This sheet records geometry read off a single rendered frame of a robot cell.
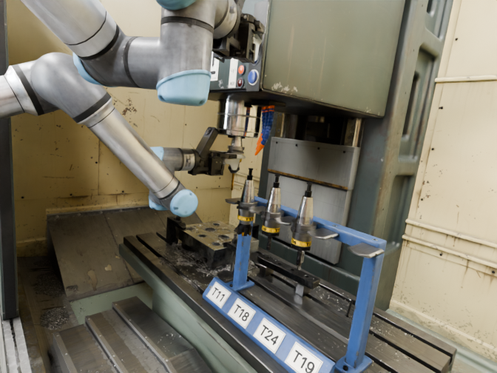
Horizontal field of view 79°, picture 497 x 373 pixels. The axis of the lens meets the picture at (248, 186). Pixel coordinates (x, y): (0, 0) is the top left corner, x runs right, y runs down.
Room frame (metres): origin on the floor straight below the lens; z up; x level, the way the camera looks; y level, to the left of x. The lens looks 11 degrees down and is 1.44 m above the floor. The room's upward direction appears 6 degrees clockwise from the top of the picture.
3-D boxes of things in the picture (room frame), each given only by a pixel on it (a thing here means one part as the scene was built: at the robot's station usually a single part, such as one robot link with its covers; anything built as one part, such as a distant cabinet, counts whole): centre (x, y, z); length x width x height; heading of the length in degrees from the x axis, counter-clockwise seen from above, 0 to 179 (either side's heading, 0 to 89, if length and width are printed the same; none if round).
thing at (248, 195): (0.90, 0.00, 1.26); 0.04 x 0.04 x 0.07
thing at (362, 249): (0.62, -0.26, 1.21); 0.07 x 0.05 x 0.01; 132
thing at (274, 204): (0.82, -0.08, 1.26); 0.04 x 0.04 x 0.07
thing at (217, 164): (1.04, 0.16, 1.32); 0.12 x 0.08 x 0.09; 132
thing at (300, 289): (1.04, -0.17, 0.93); 0.26 x 0.05 x 0.06; 47
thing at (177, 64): (0.48, 0.13, 1.52); 0.11 x 0.08 x 0.11; 71
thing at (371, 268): (0.66, -0.30, 1.05); 0.10 x 0.05 x 0.30; 132
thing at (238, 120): (1.13, 0.06, 1.47); 0.16 x 0.16 x 0.12
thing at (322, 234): (0.70, -0.19, 1.21); 0.07 x 0.05 x 0.01; 132
